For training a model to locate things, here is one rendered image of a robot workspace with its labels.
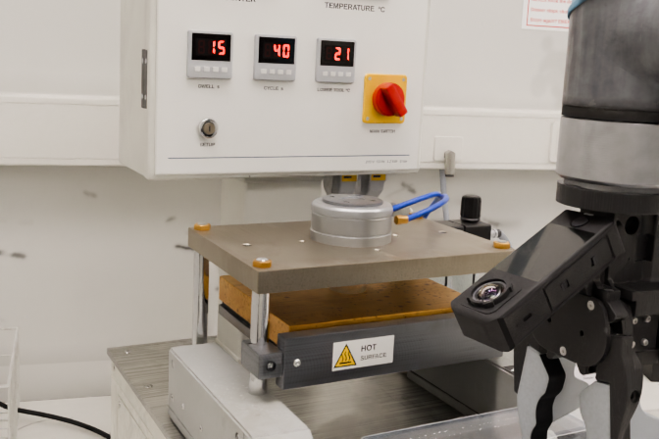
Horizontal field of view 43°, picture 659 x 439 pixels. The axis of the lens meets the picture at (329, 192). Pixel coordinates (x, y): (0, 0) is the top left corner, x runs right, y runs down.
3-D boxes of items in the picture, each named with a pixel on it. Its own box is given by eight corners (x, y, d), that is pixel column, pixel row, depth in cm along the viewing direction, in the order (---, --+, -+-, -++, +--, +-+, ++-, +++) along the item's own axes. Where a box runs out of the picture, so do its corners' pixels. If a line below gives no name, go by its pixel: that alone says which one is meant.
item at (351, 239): (167, 297, 90) (170, 178, 88) (410, 275, 105) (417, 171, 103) (254, 378, 69) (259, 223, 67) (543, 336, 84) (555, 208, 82)
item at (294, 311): (218, 313, 86) (220, 221, 84) (400, 294, 96) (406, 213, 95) (288, 371, 71) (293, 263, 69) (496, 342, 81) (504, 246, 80)
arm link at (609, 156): (623, 124, 49) (530, 113, 56) (615, 201, 50) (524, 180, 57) (709, 125, 53) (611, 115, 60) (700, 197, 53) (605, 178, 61)
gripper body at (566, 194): (693, 371, 56) (715, 193, 54) (597, 389, 52) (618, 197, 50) (607, 335, 63) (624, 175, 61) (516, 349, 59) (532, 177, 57)
